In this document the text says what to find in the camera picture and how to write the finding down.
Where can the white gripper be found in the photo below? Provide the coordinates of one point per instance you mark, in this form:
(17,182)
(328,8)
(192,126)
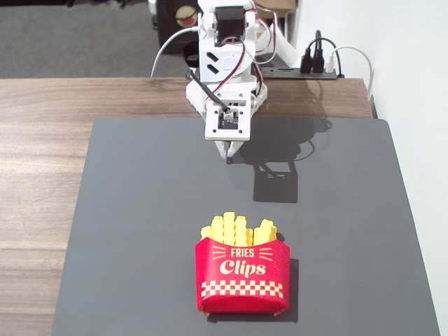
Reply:
(229,150)

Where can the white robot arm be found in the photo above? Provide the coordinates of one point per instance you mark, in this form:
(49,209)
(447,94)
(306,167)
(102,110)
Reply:
(224,63)

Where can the short yellow crinkle fry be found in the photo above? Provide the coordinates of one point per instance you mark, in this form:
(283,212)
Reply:
(206,231)

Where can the black power strip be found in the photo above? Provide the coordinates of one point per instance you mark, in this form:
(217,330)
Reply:
(287,73)

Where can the grey rectangular mat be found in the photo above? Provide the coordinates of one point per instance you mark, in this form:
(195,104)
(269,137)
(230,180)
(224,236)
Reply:
(140,217)

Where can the black box with yellow face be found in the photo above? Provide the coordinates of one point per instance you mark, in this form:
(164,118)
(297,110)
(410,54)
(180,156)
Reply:
(175,38)

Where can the red fries clips box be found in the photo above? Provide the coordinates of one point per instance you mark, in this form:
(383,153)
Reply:
(241,280)

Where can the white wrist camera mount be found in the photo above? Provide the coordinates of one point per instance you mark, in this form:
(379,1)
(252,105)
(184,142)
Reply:
(228,131)

